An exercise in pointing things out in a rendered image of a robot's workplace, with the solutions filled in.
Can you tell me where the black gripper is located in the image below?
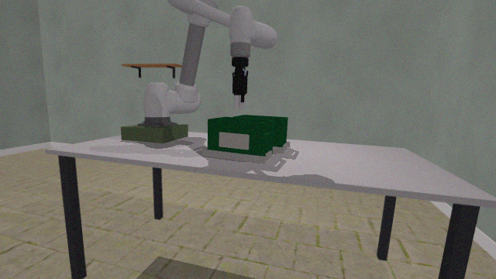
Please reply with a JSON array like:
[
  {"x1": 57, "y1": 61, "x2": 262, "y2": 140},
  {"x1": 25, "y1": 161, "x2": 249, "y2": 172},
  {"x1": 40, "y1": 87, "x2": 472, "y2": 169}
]
[{"x1": 232, "y1": 57, "x2": 249, "y2": 110}]

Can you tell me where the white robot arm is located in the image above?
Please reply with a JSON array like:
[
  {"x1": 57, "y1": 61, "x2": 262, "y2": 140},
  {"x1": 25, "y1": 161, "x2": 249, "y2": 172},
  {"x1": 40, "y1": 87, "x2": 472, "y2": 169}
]
[{"x1": 137, "y1": 0, "x2": 277, "y2": 127}]

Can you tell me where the green bottle crate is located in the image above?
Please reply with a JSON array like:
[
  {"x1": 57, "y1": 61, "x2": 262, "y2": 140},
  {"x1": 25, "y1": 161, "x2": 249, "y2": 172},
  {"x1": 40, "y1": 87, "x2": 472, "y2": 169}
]
[
  {"x1": 240, "y1": 115, "x2": 288, "y2": 147},
  {"x1": 208, "y1": 117, "x2": 274, "y2": 157}
]

